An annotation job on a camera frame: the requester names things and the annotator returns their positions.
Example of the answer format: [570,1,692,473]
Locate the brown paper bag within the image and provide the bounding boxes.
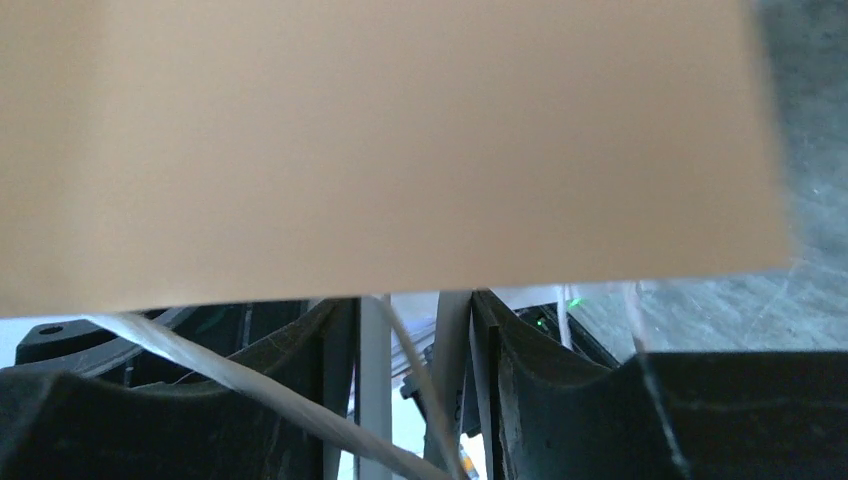
[0,0,793,480]

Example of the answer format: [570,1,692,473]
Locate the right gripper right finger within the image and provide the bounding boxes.
[471,290,847,479]

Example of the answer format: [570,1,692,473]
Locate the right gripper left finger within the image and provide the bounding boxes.
[1,299,358,479]

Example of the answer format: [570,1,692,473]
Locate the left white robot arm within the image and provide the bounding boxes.
[7,300,307,388]

